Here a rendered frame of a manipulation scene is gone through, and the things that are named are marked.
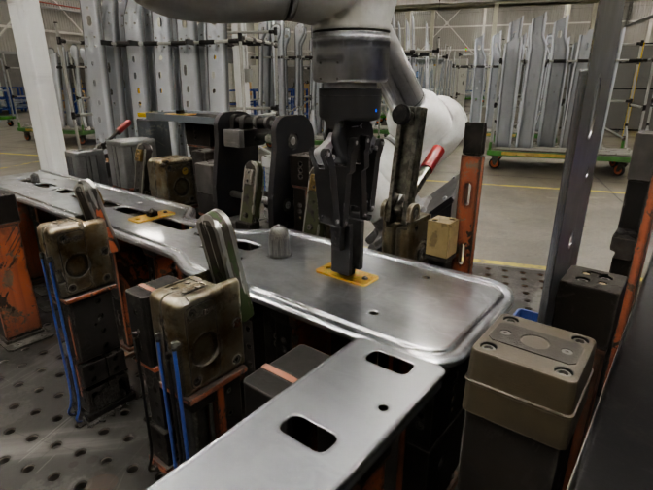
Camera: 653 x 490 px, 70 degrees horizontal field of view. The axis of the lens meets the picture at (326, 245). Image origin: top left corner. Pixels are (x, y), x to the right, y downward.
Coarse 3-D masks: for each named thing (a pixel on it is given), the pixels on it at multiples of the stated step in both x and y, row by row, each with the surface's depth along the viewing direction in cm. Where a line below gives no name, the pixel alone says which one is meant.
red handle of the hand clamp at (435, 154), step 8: (432, 152) 77; (440, 152) 78; (424, 160) 77; (432, 160) 76; (424, 168) 76; (432, 168) 76; (424, 176) 75; (416, 192) 74; (400, 200) 73; (400, 208) 72; (400, 216) 72
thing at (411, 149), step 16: (400, 112) 66; (416, 112) 68; (400, 128) 70; (416, 128) 68; (400, 144) 71; (416, 144) 69; (400, 160) 71; (416, 160) 70; (400, 176) 72; (416, 176) 71; (400, 192) 72
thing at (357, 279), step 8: (328, 264) 67; (320, 272) 65; (328, 272) 64; (336, 272) 64; (352, 272) 64; (360, 272) 64; (344, 280) 62; (352, 280) 62; (360, 280) 62; (368, 280) 62
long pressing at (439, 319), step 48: (48, 192) 111; (144, 240) 79; (192, 240) 78; (240, 240) 78; (288, 288) 60; (336, 288) 60; (384, 288) 60; (432, 288) 60; (480, 288) 60; (384, 336) 49; (432, 336) 49; (480, 336) 50
